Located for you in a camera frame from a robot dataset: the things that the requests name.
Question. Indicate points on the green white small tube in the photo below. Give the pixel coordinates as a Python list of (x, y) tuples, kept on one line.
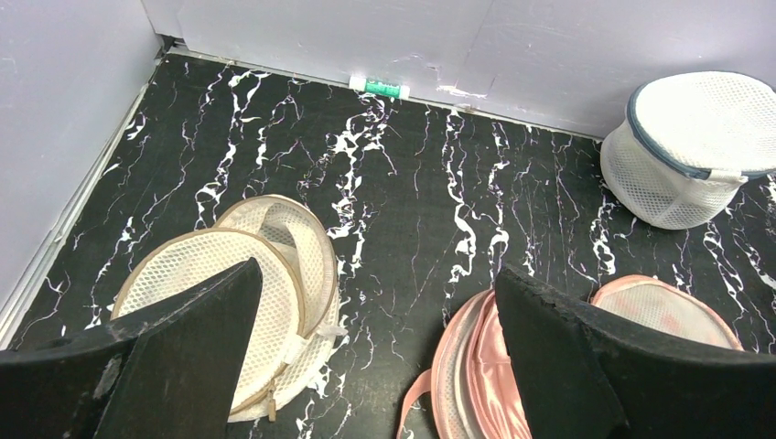
[(378, 87)]

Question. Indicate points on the white cylindrical mesh laundry bag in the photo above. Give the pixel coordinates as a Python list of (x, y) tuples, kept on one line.
[(687, 144)]

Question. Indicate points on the pink satin bra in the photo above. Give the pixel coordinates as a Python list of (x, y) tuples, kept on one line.
[(493, 392)]

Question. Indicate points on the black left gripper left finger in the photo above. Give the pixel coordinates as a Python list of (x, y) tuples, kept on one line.
[(165, 373)]

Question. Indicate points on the cream round laundry bag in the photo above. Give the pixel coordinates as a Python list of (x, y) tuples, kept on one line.
[(273, 257)]

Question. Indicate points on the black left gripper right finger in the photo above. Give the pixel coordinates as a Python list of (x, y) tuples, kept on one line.
[(639, 359)]

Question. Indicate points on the floral mesh laundry bag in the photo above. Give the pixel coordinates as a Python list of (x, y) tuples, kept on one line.
[(461, 363)]

